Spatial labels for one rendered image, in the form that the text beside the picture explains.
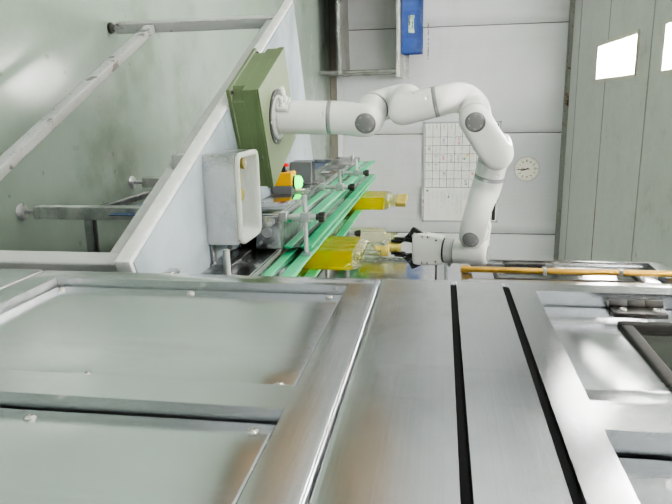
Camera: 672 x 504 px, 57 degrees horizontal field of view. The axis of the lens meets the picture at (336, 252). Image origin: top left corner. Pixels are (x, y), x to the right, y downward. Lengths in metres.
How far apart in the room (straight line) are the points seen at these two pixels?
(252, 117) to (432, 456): 1.41
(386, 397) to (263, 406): 0.10
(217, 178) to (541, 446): 1.20
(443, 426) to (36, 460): 0.29
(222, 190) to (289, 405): 1.08
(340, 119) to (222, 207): 0.45
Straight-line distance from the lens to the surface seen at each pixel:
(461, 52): 7.63
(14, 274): 0.99
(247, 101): 1.73
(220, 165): 1.53
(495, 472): 0.43
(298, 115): 1.80
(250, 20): 2.56
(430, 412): 0.49
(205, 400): 0.52
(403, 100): 1.76
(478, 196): 1.81
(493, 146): 1.71
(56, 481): 0.47
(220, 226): 1.56
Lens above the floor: 1.31
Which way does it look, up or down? 9 degrees down
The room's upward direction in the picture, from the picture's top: 91 degrees clockwise
